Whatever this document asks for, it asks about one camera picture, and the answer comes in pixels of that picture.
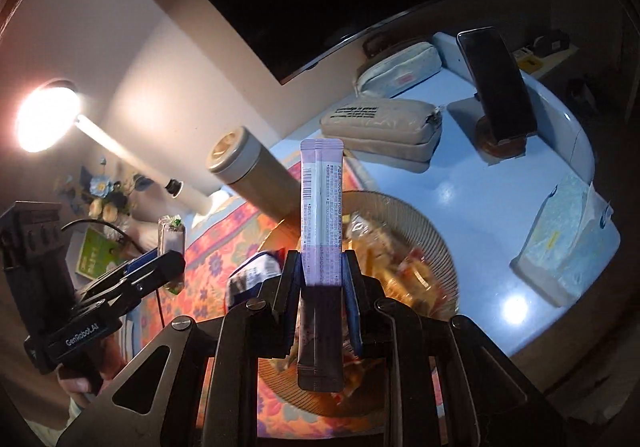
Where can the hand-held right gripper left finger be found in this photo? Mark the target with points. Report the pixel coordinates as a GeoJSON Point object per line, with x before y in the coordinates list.
{"type": "Point", "coordinates": [295, 287]}

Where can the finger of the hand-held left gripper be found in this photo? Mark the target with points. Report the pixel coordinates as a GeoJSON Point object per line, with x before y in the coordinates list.
{"type": "Point", "coordinates": [142, 263]}
{"type": "Point", "coordinates": [160, 272]}

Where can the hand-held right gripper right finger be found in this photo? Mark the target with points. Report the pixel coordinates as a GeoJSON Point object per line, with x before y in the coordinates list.
{"type": "Point", "coordinates": [352, 297]}

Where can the small clear snack packet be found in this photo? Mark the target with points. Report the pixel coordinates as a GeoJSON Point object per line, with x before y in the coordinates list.
{"type": "Point", "coordinates": [170, 237]}

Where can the blue white chip bag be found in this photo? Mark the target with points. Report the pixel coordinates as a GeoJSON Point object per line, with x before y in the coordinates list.
{"type": "Point", "coordinates": [250, 277]}

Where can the pale purple stick sachet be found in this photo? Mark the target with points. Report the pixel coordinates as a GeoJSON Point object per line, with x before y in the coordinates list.
{"type": "Point", "coordinates": [320, 207]}

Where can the ribbed glass bowl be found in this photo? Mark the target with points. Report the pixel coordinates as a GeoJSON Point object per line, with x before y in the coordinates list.
{"type": "Point", "coordinates": [425, 237]}

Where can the person's left hand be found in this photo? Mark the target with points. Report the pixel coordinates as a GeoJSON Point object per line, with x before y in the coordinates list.
{"type": "Point", "coordinates": [112, 362]}

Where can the green book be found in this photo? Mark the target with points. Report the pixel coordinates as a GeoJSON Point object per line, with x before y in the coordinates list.
{"type": "Point", "coordinates": [95, 252]}

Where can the floral tablecloth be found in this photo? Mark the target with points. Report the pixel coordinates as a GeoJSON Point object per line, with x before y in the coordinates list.
{"type": "Point", "coordinates": [220, 252]}

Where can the blue artificial flowers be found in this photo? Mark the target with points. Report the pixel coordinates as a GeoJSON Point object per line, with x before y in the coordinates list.
{"type": "Point", "coordinates": [102, 187]}

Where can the beige thermos bottle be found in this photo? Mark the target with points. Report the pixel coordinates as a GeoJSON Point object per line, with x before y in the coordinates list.
{"type": "Point", "coordinates": [260, 177]}

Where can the white desk lamp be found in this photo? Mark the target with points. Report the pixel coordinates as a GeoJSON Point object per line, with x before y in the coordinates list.
{"type": "Point", "coordinates": [50, 117]}

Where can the beige pencil case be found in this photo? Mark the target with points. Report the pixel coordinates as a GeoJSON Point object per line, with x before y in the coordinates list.
{"type": "Point", "coordinates": [380, 122]}

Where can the phone stand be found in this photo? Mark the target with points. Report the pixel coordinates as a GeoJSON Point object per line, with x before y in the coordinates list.
{"type": "Point", "coordinates": [500, 149]}

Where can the tissue packet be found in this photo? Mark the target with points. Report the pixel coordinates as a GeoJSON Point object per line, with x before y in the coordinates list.
{"type": "Point", "coordinates": [560, 247]}

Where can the pale blue pencil case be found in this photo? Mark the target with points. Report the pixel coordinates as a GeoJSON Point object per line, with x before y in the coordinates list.
{"type": "Point", "coordinates": [400, 69]}

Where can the black phone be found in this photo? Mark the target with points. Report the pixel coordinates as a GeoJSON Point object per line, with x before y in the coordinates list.
{"type": "Point", "coordinates": [495, 82]}

